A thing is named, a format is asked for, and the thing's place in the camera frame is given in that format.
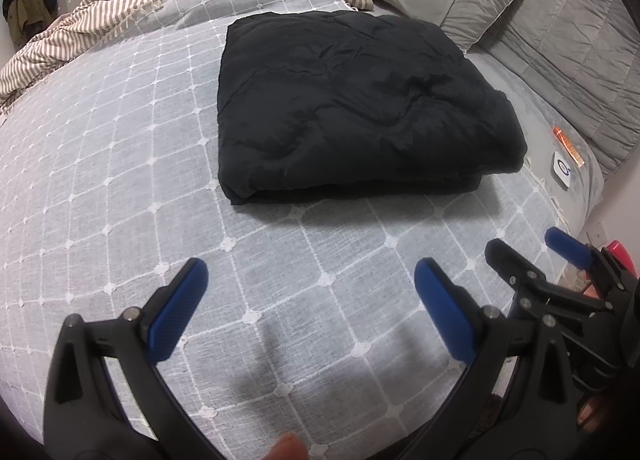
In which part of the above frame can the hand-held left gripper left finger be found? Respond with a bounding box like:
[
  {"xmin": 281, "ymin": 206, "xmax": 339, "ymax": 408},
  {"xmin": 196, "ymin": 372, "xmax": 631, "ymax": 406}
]
[{"xmin": 42, "ymin": 257, "xmax": 223, "ymax": 460}]

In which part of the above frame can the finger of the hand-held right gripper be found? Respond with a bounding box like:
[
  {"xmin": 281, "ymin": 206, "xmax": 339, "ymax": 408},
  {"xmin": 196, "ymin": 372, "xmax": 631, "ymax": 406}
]
[
  {"xmin": 484, "ymin": 239, "xmax": 557, "ymax": 321},
  {"xmin": 545, "ymin": 227, "xmax": 608, "ymax": 273}
]

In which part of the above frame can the olive hanging garment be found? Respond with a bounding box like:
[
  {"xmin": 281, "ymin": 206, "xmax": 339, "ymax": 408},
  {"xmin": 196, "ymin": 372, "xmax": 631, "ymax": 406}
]
[{"xmin": 5, "ymin": 0, "xmax": 51, "ymax": 48}]

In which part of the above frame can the person's left hand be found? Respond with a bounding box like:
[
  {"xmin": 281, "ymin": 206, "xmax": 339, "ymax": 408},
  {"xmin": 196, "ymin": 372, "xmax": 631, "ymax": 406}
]
[{"xmin": 265, "ymin": 432, "xmax": 311, "ymax": 460}]

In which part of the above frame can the person's right hand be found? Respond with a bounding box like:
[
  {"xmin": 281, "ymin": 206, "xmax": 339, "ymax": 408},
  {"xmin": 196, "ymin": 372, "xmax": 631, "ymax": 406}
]
[{"xmin": 576, "ymin": 391, "xmax": 614, "ymax": 429}]

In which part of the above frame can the white controller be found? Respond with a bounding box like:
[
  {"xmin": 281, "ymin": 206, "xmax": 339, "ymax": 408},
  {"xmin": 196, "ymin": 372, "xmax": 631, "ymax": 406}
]
[{"xmin": 550, "ymin": 150, "xmax": 576, "ymax": 191}]

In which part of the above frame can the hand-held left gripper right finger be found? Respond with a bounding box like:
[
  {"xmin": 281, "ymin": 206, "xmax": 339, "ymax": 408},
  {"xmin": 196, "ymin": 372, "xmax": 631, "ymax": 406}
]
[{"xmin": 400, "ymin": 257, "xmax": 586, "ymax": 460}]

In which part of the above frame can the black puffer jacket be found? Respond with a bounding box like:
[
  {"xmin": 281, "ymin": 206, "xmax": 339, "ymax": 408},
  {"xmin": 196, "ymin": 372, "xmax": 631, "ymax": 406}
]
[{"xmin": 217, "ymin": 10, "xmax": 528, "ymax": 206}]

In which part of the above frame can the red plastic object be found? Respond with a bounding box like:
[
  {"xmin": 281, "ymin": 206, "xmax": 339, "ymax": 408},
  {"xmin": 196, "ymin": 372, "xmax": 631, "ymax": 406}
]
[{"xmin": 607, "ymin": 240, "xmax": 638, "ymax": 277}]

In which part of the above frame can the brown striped blanket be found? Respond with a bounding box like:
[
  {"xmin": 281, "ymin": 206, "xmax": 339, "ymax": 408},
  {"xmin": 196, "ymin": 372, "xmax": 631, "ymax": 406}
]
[{"xmin": 0, "ymin": 0, "xmax": 376, "ymax": 114}]

